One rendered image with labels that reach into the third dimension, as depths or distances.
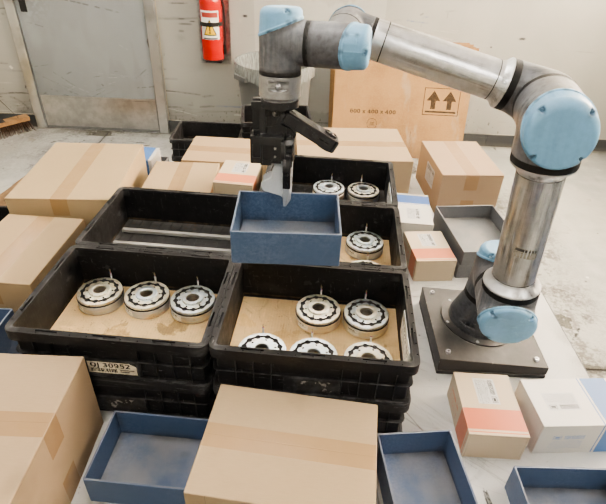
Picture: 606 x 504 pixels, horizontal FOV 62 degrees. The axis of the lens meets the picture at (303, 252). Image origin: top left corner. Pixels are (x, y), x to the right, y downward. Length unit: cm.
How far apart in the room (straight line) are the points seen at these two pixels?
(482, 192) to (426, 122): 221
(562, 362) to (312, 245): 78
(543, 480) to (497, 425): 12
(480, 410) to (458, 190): 94
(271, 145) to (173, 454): 64
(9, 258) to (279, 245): 78
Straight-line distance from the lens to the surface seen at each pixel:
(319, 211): 105
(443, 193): 188
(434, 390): 126
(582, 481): 120
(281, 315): 119
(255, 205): 105
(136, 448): 115
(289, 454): 92
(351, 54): 90
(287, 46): 92
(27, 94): 479
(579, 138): 94
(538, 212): 102
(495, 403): 118
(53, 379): 105
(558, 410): 120
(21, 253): 148
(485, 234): 175
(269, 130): 98
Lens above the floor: 163
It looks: 35 degrees down
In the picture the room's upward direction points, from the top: 2 degrees clockwise
